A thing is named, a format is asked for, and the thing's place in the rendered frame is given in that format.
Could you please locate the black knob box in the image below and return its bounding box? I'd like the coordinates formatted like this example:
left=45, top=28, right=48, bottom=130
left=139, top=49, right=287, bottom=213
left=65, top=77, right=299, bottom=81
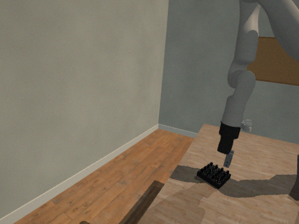
left=197, top=162, right=231, bottom=189

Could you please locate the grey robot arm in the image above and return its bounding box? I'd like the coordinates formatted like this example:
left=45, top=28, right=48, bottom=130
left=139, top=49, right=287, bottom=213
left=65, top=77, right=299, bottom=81
left=225, top=0, right=299, bottom=114

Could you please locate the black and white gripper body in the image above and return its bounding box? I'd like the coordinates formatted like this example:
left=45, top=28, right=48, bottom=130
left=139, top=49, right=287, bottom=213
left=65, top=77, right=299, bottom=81
left=217, top=110, right=253, bottom=155

